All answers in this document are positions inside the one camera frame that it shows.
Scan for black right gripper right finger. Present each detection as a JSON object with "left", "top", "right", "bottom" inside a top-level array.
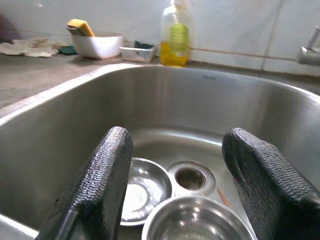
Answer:
[{"left": 221, "top": 127, "right": 320, "bottom": 240}]

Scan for small steel plate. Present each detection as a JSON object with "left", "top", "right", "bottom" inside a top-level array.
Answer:
[{"left": 119, "top": 157, "right": 173, "bottom": 227}]

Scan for chrome faucet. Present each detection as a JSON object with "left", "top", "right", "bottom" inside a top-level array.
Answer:
[{"left": 296, "top": 24, "right": 320, "bottom": 67}]

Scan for round steel sink drain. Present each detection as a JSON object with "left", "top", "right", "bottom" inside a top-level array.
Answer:
[{"left": 167, "top": 160, "right": 217, "bottom": 197}]

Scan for dark green scouring pad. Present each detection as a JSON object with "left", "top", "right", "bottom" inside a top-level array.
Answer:
[{"left": 133, "top": 40, "right": 154, "bottom": 50}]

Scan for white plastic bowl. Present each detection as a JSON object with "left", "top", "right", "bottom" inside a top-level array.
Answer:
[{"left": 71, "top": 32, "right": 125, "bottom": 60}]

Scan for stainless steel sink basin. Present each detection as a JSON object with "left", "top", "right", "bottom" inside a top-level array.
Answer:
[{"left": 0, "top": 63, "right": 320, "bottom": 240}]

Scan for stainless steel bowl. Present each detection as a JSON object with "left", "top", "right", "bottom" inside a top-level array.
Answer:
[{"left": 141, "top": 195, "right": 258, "bottom": 240}]

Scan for small clear plastic tray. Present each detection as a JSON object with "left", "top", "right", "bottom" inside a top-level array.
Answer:
[{"left": 119, "top": 45, "right": 156, "bottom": 63}]

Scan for crumpled white cloth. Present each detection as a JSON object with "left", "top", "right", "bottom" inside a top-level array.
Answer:
[{"left": 0, "top": 36, "right": 61, "bottom": 58}]

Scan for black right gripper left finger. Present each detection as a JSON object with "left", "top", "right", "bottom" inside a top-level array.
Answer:
[{"left": 35, "top": 125, "right": 134, "bottom": 240}]

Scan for yellow scrubbing sponge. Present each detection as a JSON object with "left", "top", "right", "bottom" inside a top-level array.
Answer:
[{"left": 65, "top": 18, "right": 96, "bottom": 38}]

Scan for yellow dish soap bottle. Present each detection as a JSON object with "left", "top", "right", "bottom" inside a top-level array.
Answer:
[{"left": 159, "top": 0, "right": 195, "bottom": 68}]

